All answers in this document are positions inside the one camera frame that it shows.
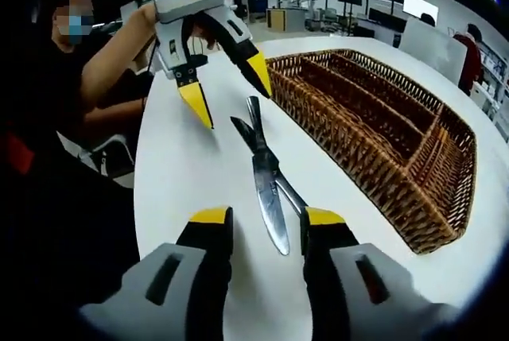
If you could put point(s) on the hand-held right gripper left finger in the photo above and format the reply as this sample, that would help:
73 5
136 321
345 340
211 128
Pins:
199 277

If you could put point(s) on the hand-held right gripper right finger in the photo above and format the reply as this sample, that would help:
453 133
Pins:
334 277

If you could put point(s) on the stainless steel knife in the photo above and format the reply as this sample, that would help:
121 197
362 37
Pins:
270 206
288 190

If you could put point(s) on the brown wicker utensil storage tray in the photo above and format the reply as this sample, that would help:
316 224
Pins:
378 130

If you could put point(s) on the brown wooden chopstick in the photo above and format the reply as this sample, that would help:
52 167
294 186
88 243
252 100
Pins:
439 158

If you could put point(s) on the white storage shelf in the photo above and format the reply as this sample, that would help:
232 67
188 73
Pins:
493 74

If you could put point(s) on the person's left hand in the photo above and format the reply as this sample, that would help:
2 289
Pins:
143 23

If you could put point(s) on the dark blue display stand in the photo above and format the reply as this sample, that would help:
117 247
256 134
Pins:
256 1

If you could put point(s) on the grey cabinet yellow trim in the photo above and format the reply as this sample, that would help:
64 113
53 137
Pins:
284 20

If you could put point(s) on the white chair armrest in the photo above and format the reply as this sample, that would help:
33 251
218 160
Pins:
119 140

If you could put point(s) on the row of black monitors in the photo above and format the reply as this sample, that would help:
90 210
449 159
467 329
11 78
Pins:
383 17

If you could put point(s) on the person's black clothing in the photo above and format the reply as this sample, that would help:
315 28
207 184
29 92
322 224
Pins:
59 218

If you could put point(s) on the white display screen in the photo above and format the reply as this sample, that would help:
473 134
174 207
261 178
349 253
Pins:
420 5

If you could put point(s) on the translucent white office chair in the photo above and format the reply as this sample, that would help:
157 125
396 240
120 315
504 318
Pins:
431 49

